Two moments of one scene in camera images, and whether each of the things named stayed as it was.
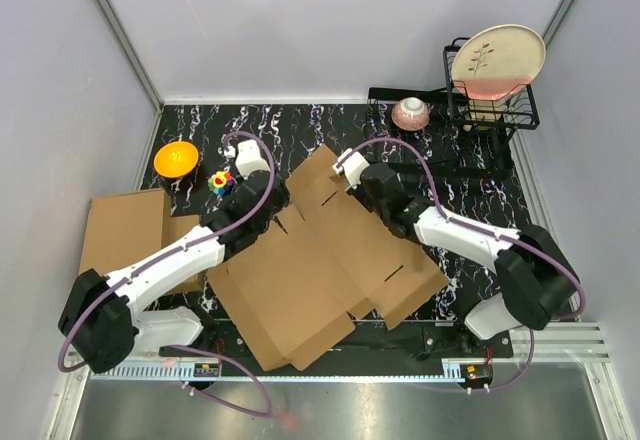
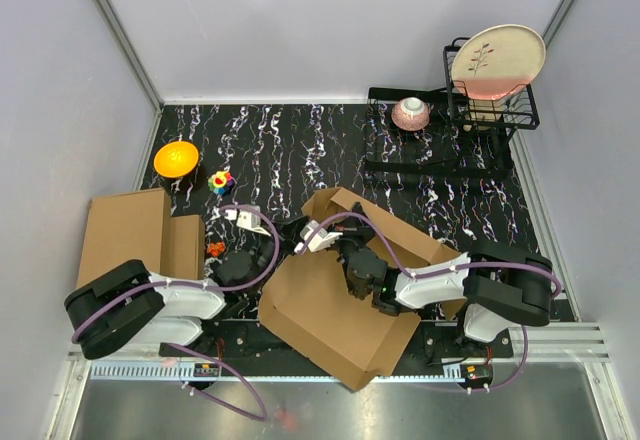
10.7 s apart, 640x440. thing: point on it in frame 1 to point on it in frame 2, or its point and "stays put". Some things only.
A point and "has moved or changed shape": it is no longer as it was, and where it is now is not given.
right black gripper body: (361, 194) to (353, 237)
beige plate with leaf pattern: (497, 62) stays put
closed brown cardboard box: (121, 227) stays put
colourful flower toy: (220, 182) stays put
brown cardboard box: (330, 258) has moved or changed shape
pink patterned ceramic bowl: (411, 114) stays put
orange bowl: (176, 159) stays put
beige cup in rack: (482, 115) stays put
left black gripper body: (282, 195) to (263, 254)
